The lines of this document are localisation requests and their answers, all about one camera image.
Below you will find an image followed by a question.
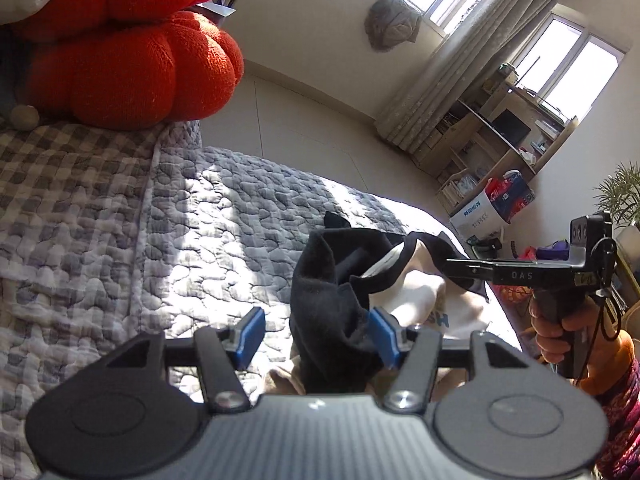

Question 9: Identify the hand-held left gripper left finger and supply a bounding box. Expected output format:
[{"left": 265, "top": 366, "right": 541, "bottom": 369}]
[{"left": 102, "top": 306, "right": 266, "bottom": 413}]

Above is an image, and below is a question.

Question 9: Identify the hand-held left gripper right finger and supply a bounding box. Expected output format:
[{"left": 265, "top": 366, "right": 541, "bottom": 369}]
[{"left": 369, "top": 306, "right": 531, "bottom": 413}]

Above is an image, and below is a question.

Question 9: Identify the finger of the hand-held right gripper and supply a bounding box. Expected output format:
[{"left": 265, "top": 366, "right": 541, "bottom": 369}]
[{"left": 442, "top": 257, "right": 496, "bottom": 291}]

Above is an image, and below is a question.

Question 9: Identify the cream shirt with black sleeves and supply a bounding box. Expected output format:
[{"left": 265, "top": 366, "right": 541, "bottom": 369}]
[{"left": 289, "top": 211, "right": 501, "bottom": 396}]

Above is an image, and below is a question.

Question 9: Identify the person's right forearm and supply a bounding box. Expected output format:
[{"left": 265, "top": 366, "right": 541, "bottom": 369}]
[{"left": 592, "top": 355, "right": 640, "bottom": 480}]

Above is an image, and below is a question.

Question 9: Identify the person's right hand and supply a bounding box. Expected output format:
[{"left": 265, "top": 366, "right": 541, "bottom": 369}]
[{"left": 529, "top": 300, "right": 638, "bottom": 397}]

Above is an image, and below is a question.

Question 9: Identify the purple plastic item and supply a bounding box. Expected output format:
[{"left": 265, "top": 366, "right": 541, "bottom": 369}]
[{"left": 537, "top": 240, "right": 571, "bottom": 262}]

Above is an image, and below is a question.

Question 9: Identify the white cardboard box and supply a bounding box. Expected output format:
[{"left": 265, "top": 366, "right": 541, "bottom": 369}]
[{"left": 449, "top": 187, "right": 506, "bottom": 241}]

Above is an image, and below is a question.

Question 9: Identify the red and blue package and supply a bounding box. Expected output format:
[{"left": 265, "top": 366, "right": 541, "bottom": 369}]
[{"left": 484, "top": 170, "right": 536, "bottom": 223}]

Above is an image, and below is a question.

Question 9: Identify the wooden shelf unit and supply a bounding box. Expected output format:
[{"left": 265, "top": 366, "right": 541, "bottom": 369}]
[{"left": 415, "top": 67, "right": 578, "bottom": 213}]

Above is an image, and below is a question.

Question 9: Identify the potted green plant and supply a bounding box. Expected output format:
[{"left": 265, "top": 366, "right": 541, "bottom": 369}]
[{"left": 592, "top": 162, "right": 640, "bottom": 256}]

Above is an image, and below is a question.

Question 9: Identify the black monitor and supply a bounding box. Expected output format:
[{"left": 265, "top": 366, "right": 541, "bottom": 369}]
[{"left": 492, "top": 109, "right": 532, "bottom": 147}]

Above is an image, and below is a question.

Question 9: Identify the grey checkered quilt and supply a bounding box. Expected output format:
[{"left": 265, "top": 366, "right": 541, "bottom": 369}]
[{"left": 0, "top": 119, "right": 526, "bottom": 480}]

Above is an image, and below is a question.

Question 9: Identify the beige curtain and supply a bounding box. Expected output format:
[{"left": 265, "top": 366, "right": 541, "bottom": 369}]
[{"left": 375, "top": 0, "right": 571, "bottom": 156}]

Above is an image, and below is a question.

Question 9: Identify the orange flower cushion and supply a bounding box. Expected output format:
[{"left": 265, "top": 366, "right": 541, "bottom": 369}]
[{"left": 15, "top": 0, "right": 246, "bottom": 131}]

